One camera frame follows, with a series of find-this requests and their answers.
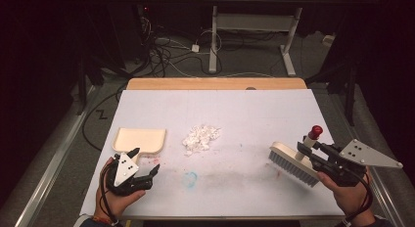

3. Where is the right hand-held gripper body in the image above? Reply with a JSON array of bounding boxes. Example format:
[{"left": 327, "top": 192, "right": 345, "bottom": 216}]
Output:
[{"left": 308, "top": 138, "right": 404, "bottom": 188}]

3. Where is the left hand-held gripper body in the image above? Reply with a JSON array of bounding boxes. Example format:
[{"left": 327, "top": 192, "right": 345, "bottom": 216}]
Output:
[{"left": 105, "top": 152, "right": 155, "bottom": 198}]

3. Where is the cream plastic dustpan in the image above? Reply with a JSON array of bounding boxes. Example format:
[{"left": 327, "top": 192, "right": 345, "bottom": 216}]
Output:
[{"left": 112, "top": 126, "right": 167, "bottom": 165}]

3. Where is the white brush with red-tipped handle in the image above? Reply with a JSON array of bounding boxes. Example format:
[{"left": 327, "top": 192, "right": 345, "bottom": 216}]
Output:
[{"left": 267, "top": 124, "right": 324, "bottom": 189}]

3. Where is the person's left hand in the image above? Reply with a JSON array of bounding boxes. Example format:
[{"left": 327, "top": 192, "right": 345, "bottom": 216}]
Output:
[{"left": 94, "top": 157, "right": 147, "bottom": 222}]

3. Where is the person's right hand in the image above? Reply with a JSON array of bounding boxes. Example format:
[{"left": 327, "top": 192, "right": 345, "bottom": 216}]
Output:
[{"left": 315, "top": 165, "right": 377, "bottom": 222}]

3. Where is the pile of white paper scraps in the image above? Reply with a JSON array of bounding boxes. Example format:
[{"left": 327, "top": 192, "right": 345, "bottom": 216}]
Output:
[{"left": 181, "top": 123, "right": 221, "bottom": 157}]

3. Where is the white table mat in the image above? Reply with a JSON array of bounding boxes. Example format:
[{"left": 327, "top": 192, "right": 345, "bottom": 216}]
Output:
[{"left": 79, "top": 88, "right": 346, "bottom": 220}]

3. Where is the wooden table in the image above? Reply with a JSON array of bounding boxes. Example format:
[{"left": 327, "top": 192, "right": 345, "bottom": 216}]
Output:
[{"left": 125, "top": 76, "right": 308, "bottom": 91}]

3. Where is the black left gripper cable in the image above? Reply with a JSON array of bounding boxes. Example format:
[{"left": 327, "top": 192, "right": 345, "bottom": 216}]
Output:
[{"left": 99, "top": 158, "right": 120, "bottom": 227}]

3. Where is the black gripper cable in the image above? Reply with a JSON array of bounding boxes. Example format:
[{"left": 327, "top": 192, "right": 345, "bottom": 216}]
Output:
[
  {"left": 345, "top": 170, "right": 375, "bottom": 223},
  {"left": 99, "top": 158, "right": 120, "bottom": 227}
]

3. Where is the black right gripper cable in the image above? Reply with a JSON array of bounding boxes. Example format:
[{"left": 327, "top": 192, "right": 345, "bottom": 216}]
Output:
[{"left": 345, "top": 170, "right": 375, "bottom": 223}]

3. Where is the metal floor rail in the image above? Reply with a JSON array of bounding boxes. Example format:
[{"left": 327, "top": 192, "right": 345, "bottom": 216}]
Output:
[
  {"left": 367, "top": 167, "right": 407, "bottom": 227},
  {"left": 14, "top": 85, "right": 96, "bottom": 227}
]

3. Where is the black floor cable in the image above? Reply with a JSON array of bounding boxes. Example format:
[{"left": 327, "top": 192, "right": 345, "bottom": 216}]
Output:
[{"left": 81, "top": 84, "right": 129, "bottom": 153}]

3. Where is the tangle of floor cables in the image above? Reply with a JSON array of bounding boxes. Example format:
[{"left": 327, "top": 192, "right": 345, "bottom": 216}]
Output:
[{"left": 138, "top": 15, "right": 226, "bottom": 78}]

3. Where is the white metal desk frame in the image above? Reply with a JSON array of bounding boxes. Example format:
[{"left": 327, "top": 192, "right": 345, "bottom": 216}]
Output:
[{"left": 195, "top": 0, "right": 347, "bottom": 77}]

